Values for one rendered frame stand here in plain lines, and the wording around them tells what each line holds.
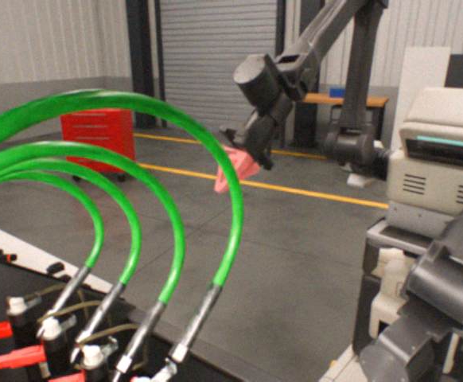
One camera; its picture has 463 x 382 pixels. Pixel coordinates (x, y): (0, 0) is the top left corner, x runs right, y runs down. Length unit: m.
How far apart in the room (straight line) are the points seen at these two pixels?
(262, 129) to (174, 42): 7.28
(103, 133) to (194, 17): 3.70
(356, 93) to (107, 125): 3.81
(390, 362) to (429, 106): 0.66
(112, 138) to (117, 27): 4.64
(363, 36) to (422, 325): 0.74
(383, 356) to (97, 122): 4.34
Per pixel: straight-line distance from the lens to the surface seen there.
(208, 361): 0.73
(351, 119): 0.99
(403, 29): 6.47
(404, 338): 0.45
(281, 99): 0.67
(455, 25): 6.47
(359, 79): 1.01
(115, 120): 4.52
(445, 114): 0.96
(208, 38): 7.47
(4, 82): 7.85
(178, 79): 7.86
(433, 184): 1.03
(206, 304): 0.46
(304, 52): 0.74
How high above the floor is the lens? 1.46
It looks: 21 degrees down
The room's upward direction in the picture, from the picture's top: straight up
